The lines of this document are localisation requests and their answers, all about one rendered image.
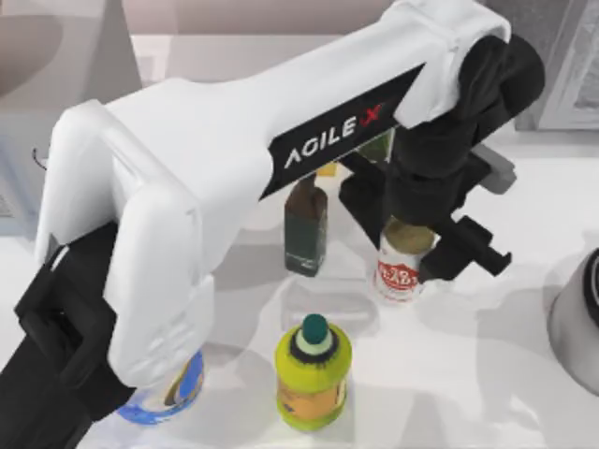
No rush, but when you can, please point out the red and white can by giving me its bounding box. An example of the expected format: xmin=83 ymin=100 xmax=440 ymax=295
xmin=373 ymin=219 xmax=434 ymax=306

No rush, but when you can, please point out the dark green bottle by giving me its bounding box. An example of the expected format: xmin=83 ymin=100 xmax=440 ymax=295
xmin=284 ymin=162 xmax=341 ymax=281

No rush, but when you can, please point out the grey cabinet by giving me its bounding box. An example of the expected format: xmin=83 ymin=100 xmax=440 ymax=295
xmin=514 ymin=0 xmax=599 ymax=135

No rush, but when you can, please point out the yellow-green bottle with green cap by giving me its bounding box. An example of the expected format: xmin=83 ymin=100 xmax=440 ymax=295
xmin=273 ymin=313 xmax=355 ymax=420

